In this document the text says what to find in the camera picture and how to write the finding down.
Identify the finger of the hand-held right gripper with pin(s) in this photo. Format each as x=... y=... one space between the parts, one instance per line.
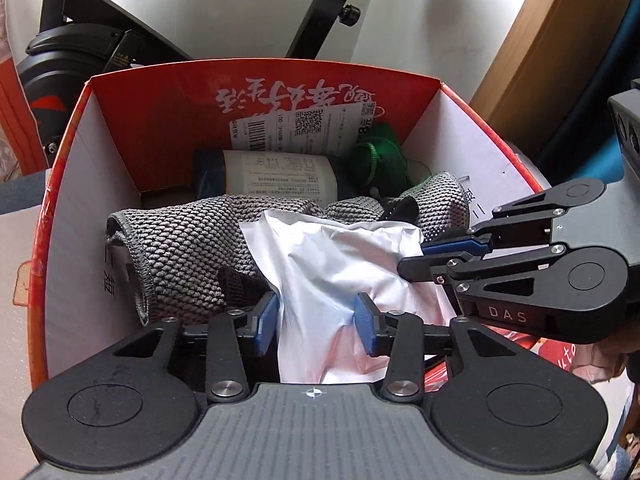
x=425 y=266
x=450 y=247

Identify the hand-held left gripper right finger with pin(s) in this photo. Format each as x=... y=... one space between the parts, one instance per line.
x=365 y=326

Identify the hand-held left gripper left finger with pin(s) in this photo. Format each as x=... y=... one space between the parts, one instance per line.
x=265 y=321

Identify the white plastic pouch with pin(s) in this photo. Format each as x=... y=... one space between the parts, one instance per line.
x=320 y=270

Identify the grey knitted cloth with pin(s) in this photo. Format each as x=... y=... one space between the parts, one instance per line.
x=200 y=240

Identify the green mesh bag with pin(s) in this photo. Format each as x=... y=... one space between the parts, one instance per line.
x=380 y=160

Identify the dark blue pack white label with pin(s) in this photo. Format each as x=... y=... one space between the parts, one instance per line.
x=280 y=172

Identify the red cardboard box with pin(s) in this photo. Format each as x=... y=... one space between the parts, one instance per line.
x=150 y=110

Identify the black cloth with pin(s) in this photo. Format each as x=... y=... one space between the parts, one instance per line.
x=397 y=210

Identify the red printed packet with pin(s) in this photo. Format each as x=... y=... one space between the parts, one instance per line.
x=560 y=355

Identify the pink cloth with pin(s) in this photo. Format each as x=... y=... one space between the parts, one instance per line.
x=605 y=362

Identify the wooden door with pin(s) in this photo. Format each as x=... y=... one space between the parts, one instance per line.
x=550 y=60

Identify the printed tablecloth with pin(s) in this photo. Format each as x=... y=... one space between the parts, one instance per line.
x=15 y=335

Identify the printed curtain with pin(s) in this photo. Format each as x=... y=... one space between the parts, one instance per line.
x=10 y=110

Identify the black exercise bike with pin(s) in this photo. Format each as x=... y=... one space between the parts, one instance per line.
x=65 y=45

